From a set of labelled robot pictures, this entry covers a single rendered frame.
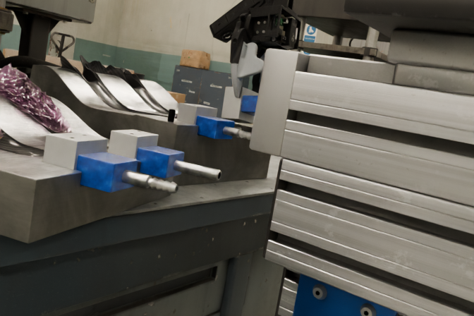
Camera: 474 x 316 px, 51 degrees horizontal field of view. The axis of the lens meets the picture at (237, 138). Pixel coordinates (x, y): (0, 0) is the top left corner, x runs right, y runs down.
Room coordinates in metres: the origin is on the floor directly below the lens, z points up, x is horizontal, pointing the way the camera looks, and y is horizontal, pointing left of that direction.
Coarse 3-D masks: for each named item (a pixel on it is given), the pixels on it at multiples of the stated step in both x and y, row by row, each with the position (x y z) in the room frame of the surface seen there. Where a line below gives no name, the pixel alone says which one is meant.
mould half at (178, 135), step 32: (64, 96) 0.84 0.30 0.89; (96, 96) 0.86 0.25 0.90; (128, 96) 0.94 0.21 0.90; (160, 96) 1.02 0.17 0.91; (96, 128) 0.79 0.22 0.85; (128, 128) 0.74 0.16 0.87; (160, 128) 0.70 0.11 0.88; (192, 128) 0.71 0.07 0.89; (192, 160) 0.72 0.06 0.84; (224, 160) 0.79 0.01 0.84; (256, 160) 0.86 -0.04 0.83
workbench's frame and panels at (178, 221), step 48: (0, 240) 0.42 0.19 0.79; (48, 240) 0.46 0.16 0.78; (96, 240) 0.51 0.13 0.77; (144, 240) 0.63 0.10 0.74; (192, 240) 0.72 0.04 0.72; (240, 240) 0.82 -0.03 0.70; (0, 288) 0.48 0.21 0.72; (48, 288) 0.52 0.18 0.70; (96, 288) 0.58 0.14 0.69; (144, 288) 0.68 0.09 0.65; (192, 288) 0.75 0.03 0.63; (240, 288) 0.84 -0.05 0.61
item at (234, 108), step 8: (232, 88) 0.83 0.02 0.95; (224, 96) 0.84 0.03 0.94; (232, 96) 0.83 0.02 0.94; (240, 96) 0.82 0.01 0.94; (248, 96) 0.82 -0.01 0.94; (256, 96) 0.81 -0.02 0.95; (224, 104) 0.84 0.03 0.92; (232, 104) 0.83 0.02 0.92; (240, 104) 0.82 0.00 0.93; (248, 104) 0.81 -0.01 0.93; (256, 104) 0.80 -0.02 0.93; (224, 112) 0.83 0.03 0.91; (232, 112) 0.82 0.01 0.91; (240, 112) 0.82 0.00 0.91; (248, 112) 0.82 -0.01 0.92; (232, 120) 0.84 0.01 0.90; (240, 120) 0.83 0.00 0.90; (248, 120) 0.84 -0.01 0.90
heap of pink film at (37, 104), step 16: (0, 80) 0.63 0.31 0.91; (16, 80) 0.64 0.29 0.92; (16, 96) 0.61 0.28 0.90; (32, 96) 0.62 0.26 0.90; (48, 96) 0.64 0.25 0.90; (32, 112) 0.61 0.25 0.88; (48, 112) 0.61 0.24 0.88; (0, 128) 0.53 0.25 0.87; (48, 128) 0.60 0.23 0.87; (64, 128) 0.62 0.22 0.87
